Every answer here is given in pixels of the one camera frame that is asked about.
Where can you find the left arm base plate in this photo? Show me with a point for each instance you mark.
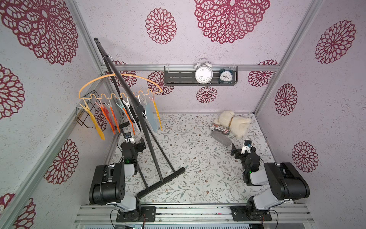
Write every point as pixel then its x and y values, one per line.
pixel 142 214

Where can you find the striped small box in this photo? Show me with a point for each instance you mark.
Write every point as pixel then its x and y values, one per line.
pixel 220 129

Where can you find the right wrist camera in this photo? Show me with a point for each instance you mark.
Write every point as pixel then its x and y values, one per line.
pixel 246 146

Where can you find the yellow shoe insole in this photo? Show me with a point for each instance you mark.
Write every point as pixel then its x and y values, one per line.
pixel 99 131

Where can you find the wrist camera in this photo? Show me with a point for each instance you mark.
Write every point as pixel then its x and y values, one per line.
pixel 246 146
pixel 129 138

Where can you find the white grey insole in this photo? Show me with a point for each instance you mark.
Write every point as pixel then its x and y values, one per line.
pixel 150 116

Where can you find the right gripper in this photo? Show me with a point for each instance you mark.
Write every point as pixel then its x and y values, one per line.
pixel 240 151

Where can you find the cream plush toy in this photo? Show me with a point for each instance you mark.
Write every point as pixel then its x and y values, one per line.
pixel 238 126

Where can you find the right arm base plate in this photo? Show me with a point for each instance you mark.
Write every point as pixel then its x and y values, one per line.
pixel 244 213

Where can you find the orange clip hanger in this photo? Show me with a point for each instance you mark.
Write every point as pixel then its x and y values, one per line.
pixel 114 86

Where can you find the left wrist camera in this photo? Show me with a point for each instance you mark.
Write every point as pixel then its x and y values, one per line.
pixel 129 138

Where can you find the orange trimmed white insole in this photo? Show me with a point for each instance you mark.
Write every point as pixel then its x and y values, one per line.
pixel 122 107

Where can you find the aluminium front rail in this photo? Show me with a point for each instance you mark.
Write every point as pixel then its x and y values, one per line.
pixel 193 214

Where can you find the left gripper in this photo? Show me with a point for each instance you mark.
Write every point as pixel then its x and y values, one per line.
pixel 138 146

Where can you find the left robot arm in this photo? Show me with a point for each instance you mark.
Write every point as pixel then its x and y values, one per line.
pixel 108 183

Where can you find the black wall shelf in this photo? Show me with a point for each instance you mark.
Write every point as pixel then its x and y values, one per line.
pixel 187 78

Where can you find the grey insole on floor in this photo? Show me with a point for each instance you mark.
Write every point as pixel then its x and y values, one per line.
pixel 221 138

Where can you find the white alarm clock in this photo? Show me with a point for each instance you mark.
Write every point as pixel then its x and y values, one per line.
pixel 203 71

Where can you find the dark green alarm clock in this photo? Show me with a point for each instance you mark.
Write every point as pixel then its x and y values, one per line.
pixel 226 76

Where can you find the black clothes rack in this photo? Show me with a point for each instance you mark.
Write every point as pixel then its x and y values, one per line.
pixel 138 112

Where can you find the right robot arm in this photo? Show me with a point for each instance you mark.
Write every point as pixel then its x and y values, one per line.
pixel 285 182

